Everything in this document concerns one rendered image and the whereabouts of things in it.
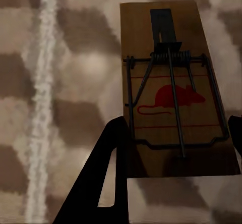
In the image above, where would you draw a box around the mousetrap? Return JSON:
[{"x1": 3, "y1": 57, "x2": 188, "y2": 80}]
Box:
[{"x1": 119, "y1": 0, "x2": 241, "y2": 179}]

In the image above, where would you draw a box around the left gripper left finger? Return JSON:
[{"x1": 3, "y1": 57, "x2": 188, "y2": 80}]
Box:
[{"x1": 52, "y1": 116, "x2": 129, "y2": 224}]

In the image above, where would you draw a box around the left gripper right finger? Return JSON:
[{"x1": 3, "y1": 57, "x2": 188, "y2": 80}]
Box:
[{"x1": 228, "y1": 116, "x2": 242, "y2": 157}]

